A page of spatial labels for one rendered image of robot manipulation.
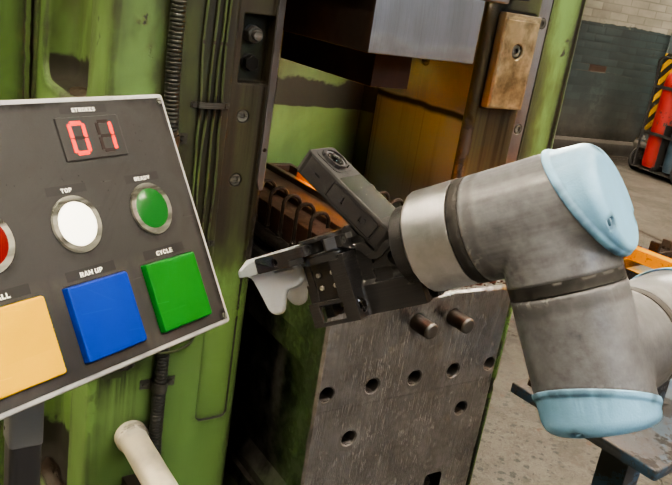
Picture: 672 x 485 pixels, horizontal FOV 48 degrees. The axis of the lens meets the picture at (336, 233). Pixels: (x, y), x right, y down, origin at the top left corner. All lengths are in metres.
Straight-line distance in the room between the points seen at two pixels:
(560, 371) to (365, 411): 0.69
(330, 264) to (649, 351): 0.27
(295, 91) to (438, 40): 0.51
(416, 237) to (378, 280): 0.08
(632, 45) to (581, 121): 1.01
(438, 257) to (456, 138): 0.85
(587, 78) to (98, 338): 8.49
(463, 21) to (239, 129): 0.37
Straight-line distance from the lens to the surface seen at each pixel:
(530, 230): 0.57
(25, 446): 0.96
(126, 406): 1.27
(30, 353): 0.72
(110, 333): 0.77
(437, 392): 1.32
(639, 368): 0.60
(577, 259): 0.57
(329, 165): 0.68
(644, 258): 1.49
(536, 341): 0.59
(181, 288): 0.84
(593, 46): 9.02
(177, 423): 1.32
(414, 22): 1.11
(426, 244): 0.61
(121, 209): 0.82
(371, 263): 0.67
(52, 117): 0.81
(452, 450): 1.43
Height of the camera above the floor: 1.34
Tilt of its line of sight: 18 degrees down
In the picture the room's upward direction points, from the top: 9 degrees clockwise
